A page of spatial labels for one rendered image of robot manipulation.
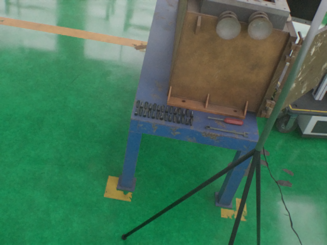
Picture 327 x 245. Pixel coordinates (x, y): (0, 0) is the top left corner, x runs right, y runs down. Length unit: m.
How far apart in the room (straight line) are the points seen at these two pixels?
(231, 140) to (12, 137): 1.58
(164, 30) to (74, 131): 1.04
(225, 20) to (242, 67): 0.37
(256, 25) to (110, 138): 1.47
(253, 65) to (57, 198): 1.47
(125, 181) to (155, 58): 0.86
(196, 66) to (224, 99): 0.30
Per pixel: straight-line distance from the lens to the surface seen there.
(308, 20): 3.86
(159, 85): 2.55
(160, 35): 3.08
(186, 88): 2.41
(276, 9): 2.18
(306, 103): 3.43
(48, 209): 2.63
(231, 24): 2.10
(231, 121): 2.40
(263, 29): 2.13
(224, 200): 2.77
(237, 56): 2.29
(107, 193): 2.70
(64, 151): 2.93
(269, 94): 2.41
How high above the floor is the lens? 2.16
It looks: 41 degrees down
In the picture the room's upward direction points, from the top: 13 degrees clockwise
